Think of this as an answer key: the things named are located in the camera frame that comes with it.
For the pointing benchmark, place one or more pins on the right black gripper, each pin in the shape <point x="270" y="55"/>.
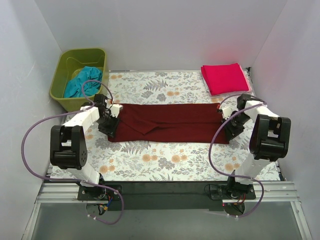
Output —
<point x="231" y="129"/>

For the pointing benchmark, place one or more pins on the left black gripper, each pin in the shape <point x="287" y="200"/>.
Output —
<point x="108" y="125"/>

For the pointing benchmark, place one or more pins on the dark red t shirt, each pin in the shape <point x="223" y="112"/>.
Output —
<point x="170" y="123"/>

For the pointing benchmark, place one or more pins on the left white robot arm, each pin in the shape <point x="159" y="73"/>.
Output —
<point x="68" y="149"/>

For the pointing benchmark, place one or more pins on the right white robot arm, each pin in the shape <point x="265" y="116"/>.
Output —
<point x="269" y="140"/>

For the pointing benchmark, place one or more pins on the teal t shirt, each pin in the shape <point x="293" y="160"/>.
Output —
<point x="88" y="79"/>

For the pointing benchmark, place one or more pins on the folded pink t shirt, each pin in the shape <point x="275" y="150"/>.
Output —
<point x="225" y="77"/>

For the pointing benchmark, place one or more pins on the olive green plastic bin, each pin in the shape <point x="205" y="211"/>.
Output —
<point x="69" y="65"/>

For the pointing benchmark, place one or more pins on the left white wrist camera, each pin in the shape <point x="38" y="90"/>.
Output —
<point x="115" y="108"/>

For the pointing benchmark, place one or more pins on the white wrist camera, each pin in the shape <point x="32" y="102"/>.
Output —
<point x="225" y="113"/>
<point x="115" y="108"/>

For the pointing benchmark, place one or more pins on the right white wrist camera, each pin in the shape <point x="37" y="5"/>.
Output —
<point x="225" y="113"/>

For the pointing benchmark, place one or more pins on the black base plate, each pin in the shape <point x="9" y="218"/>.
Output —
<point x="165" y="195"/>

